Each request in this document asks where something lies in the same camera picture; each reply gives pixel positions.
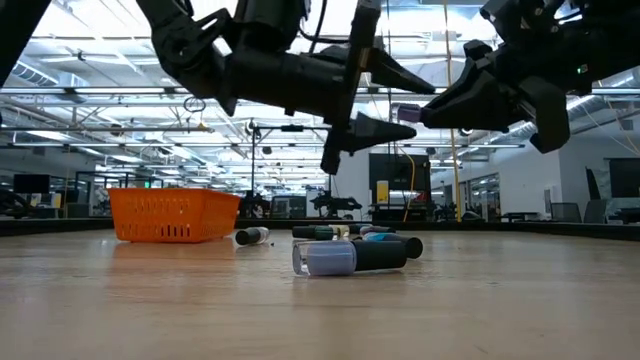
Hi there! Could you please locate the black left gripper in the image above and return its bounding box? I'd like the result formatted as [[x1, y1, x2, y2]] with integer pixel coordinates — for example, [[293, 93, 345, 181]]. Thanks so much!
[[219, 0, 437, 177]]

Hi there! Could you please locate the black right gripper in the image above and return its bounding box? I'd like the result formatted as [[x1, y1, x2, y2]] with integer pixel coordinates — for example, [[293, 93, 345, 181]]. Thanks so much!
[[421, 0, 597, 155]]

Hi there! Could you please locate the purple nail polish bottle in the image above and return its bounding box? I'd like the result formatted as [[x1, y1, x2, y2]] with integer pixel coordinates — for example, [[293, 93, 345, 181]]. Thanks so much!
[[396, 102, 425, 125]]

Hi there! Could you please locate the teal blue nail polish bottle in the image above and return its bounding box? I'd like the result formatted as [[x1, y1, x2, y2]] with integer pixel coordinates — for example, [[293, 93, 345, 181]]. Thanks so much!
[[349, 224, 397, 237]]

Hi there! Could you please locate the bright blue nail polish bottle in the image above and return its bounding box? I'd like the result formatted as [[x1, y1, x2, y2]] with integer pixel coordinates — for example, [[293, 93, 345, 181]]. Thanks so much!
[[360, 231, 425, 260]]

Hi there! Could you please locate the dark green glitter nail polish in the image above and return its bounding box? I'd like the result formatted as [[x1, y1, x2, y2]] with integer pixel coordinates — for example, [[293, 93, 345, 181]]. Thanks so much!
[[291, 224, 336, 241]]

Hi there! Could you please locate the periwinkle nail polish bottle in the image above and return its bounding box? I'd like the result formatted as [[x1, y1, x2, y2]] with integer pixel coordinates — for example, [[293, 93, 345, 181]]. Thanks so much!
[[291, 239, 408, 278]]

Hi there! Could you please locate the clear white nail polish bottle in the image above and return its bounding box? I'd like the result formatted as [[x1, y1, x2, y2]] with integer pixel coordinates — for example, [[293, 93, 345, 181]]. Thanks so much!
[[234, 226, 272, 247]]

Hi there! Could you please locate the black display panel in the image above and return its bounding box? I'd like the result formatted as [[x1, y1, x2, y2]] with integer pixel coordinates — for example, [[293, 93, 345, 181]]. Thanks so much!
[[368, 152, 432, 206]]

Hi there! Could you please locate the black pole stand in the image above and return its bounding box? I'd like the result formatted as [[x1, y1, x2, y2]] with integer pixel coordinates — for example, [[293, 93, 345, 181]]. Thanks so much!
[[247, 118, 332, 201]]

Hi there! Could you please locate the grey mesh chair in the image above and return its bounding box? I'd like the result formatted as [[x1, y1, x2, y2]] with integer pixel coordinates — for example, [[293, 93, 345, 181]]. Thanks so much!
[[549, 201, 584, 224], [583, 166, 609, 225]]

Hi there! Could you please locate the black computer monitor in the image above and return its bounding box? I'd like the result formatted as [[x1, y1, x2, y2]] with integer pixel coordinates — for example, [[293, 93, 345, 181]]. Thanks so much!
[[608, 157, 640, 199], [13, 173, 52, 195]]

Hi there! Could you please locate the orange plastic slotted basket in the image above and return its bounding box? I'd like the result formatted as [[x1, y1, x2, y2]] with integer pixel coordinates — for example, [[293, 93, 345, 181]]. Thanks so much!
[[107, 187, 242, 245]]

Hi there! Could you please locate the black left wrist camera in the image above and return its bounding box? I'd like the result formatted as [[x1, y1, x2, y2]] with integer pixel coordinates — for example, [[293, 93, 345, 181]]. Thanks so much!
[[233, 0, 307, 51]]

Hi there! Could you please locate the black hanging ring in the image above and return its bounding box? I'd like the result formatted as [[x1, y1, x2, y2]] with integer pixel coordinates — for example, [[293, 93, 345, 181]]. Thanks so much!
[[182, 95, 208, 114]]

